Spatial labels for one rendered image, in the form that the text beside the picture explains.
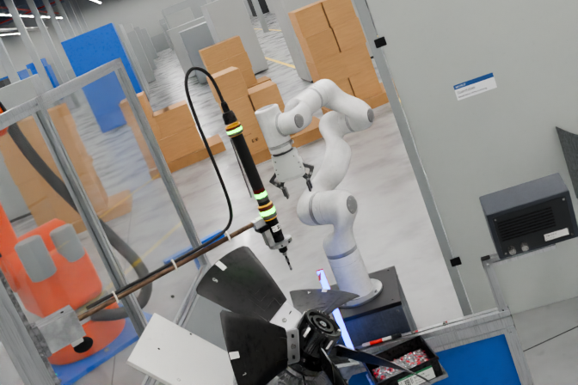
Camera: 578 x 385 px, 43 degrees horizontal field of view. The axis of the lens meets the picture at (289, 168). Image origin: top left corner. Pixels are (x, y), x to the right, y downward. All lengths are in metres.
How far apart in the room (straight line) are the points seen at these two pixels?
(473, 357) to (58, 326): 1.43
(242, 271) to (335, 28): 8.07
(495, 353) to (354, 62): 7.81
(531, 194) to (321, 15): 7.82
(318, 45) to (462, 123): 6.33
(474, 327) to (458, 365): 0.16
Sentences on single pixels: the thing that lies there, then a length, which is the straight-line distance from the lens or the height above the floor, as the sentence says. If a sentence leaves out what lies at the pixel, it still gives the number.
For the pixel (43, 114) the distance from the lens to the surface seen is 2.61.
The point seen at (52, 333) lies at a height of 1.55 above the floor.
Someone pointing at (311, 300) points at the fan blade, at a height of 1.18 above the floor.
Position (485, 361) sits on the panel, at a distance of 2.68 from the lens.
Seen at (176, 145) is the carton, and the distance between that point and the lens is 11.21.
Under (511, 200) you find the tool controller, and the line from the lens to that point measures 2.40.
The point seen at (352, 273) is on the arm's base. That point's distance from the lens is 2.70.
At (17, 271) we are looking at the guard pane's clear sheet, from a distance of 2.23.
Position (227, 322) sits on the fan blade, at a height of 1.41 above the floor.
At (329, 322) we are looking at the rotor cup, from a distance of 2.09.
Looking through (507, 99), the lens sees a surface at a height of 1.16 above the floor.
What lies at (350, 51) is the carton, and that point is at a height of 0.82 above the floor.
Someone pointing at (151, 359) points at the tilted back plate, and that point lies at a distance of 2.07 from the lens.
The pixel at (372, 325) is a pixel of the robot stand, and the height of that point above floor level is 0.89.
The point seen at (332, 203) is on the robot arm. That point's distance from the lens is 2.58.
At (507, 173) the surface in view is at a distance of 3.94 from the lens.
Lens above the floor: 2.14
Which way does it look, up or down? 14 degrees down
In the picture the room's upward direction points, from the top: 21 degrees counter-clockwise
